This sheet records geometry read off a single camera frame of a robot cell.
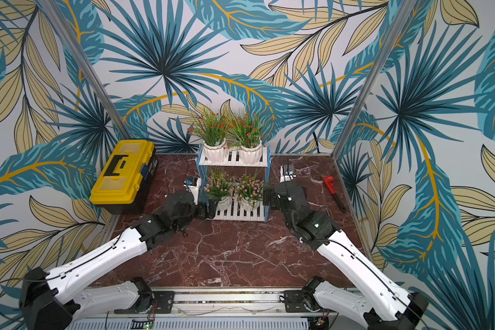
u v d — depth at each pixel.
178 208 0.55
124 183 0.86
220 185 0.85
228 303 0.75
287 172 0.56
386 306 0.38
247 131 0.68
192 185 0.65
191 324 0.70
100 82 0.89
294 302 0.73
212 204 0.68
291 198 0.47
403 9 0.69
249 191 0.87
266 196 0.64
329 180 1.08
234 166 0.80
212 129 0.71
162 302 0.74
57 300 0.39
